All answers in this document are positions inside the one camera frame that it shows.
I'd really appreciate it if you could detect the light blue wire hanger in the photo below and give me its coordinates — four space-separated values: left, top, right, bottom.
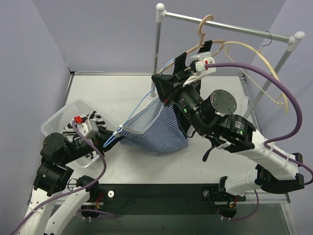
102 57 177 148

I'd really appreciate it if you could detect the black white striped tank top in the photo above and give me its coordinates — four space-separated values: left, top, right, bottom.
62 111 112 162

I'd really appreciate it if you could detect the blue white striped tank top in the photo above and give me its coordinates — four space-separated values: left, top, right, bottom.
117 98 188 153

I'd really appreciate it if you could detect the cream plastic hanger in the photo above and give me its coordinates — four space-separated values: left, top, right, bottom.
220 31 290 115

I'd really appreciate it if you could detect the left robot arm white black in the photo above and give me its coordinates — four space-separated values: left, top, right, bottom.
15 127 118 235

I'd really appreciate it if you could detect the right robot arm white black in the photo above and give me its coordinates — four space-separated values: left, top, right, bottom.
152 72 305 200

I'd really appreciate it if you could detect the tan wooden hanger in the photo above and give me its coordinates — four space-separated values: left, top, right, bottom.
158 14 225 73

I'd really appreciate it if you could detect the white perforated plastic basket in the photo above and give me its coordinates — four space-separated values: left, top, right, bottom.
41 99 105 168

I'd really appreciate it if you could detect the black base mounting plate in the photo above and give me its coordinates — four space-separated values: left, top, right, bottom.
81 184 246 215

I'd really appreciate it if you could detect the silver clothes rack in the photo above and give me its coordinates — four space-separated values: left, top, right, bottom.
147 2 306 120

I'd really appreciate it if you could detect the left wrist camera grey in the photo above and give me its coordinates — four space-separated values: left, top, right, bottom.
74 116 98 140

